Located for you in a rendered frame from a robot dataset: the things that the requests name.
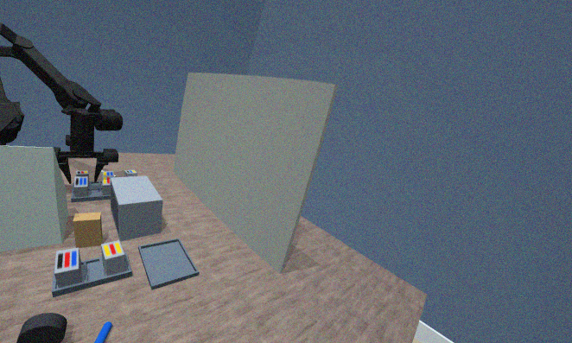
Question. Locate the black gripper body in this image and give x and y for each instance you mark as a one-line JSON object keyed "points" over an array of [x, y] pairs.
{"points": [[82, 144]]}

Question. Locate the grey flat panel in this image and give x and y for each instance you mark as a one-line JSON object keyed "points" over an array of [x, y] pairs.
{"points": [[247, 147]]}

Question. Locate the brown cardboard box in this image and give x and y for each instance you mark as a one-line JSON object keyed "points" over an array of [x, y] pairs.
{"points": [[87, 229]]}

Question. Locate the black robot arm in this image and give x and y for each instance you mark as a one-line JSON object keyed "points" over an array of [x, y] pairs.
{"points": [[72, 97]]}

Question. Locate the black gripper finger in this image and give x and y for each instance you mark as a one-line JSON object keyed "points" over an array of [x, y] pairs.
{"points": [[98, 169], [65, 169]]}

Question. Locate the blue rounded rod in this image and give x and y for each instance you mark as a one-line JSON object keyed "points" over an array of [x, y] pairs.
{"points": [[104, 332]]}

